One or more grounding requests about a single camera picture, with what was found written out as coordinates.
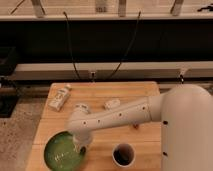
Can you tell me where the wall power outlet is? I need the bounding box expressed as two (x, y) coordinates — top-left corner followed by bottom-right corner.
(89, 71), (97, 81)

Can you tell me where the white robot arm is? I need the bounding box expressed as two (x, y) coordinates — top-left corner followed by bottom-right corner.
(67, 84), (213, 171)

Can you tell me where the small white soap bar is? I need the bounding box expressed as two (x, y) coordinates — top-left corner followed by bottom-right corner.
(104, 98), (121, 110)

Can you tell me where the green ceramic bowl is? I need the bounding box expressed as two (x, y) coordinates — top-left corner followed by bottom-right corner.
(44, 131), (86, 171)

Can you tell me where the black box at left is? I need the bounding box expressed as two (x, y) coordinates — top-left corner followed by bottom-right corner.
(0, 46), (19, 118)

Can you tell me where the right black hanging cable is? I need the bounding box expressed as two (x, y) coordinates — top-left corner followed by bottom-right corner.
(107, 10), (142, 81)

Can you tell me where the black hanging cable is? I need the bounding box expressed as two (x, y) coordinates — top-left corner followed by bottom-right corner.
(62, 11), (81, 81)
(107, 10), (142, 81)

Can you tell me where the left black hanging cable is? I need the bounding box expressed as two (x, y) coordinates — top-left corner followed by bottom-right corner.
(62, 11), (81, 81)

